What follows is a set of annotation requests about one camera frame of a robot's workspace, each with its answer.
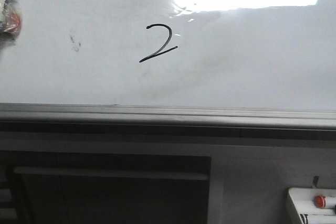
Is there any white glossy whiteboard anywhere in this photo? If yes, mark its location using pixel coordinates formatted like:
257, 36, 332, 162
1, 0, 335, 110

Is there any grey aluminium whiteboard tray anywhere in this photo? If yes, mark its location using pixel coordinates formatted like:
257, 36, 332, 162
1, 103, 335, 138

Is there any white box with red button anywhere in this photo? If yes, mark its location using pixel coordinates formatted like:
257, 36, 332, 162
286, 187, 335, 223

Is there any red round button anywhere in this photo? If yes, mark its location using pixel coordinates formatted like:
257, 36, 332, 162
314, 195, 326, 208

